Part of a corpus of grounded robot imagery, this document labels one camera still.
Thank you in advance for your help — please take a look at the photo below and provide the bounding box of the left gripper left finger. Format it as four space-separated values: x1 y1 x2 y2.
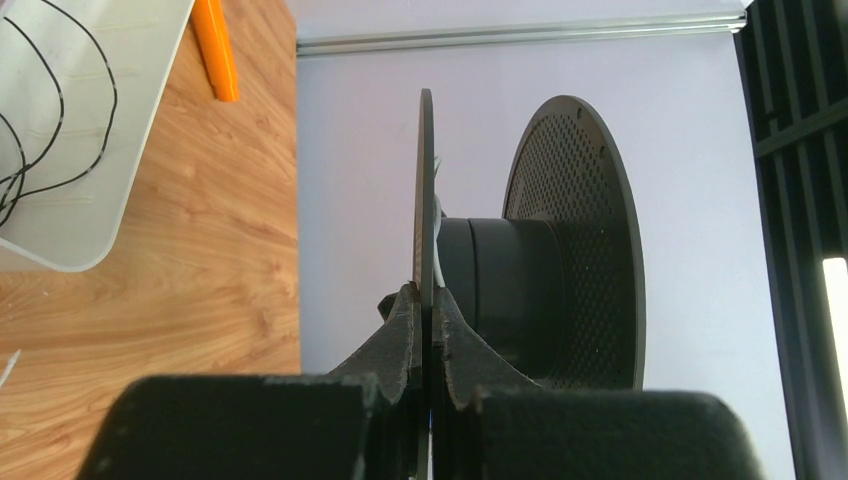
78 283 423 479

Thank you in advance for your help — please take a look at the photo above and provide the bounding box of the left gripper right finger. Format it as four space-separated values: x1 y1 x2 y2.
432 289 764 479

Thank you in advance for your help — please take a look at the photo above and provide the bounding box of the black spool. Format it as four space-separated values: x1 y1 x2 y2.
411 87 647 392

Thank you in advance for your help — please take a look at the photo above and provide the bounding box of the white thin cable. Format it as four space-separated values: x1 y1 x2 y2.
431 155 446 289

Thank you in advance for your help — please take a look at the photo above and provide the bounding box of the black thin cable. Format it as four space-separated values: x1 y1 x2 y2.
0 0 119 228

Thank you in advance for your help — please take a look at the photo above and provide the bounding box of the orange flashlight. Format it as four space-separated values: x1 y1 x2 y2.
190 0 239 102

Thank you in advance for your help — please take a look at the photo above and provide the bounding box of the white oblong tray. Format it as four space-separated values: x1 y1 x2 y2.
1 1 192 272

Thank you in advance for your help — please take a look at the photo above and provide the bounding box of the right aluminium frame post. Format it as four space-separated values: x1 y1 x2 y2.
296 12 747 58

